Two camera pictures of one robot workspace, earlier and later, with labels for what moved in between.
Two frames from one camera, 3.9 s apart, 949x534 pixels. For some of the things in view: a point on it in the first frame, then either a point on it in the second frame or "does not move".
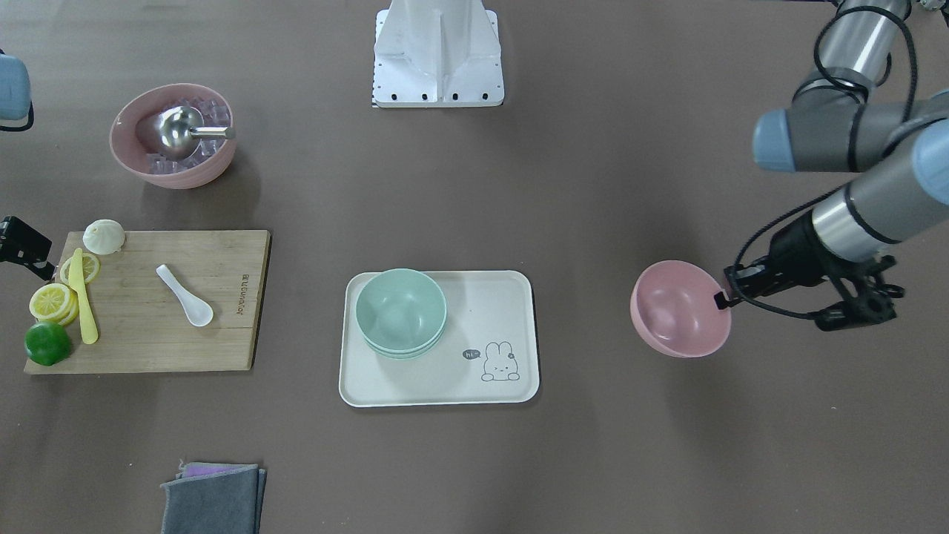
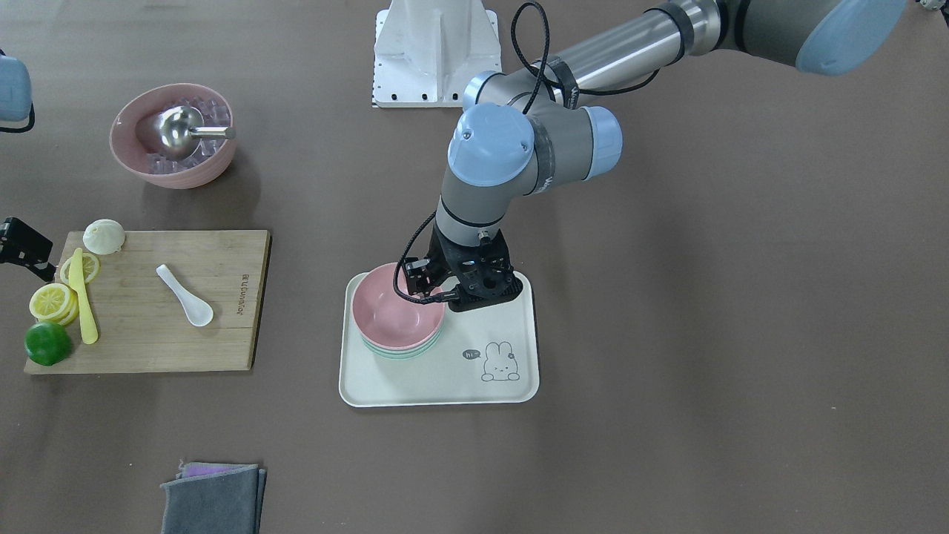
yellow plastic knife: x=76 y=283 does not move
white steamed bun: x=103 y=236 does not move
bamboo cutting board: x=141 y=325 does not move
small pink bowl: x=673 y=308 to x=387 y=320
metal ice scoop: x=178 y=130 does not move
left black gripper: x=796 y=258 to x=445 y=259
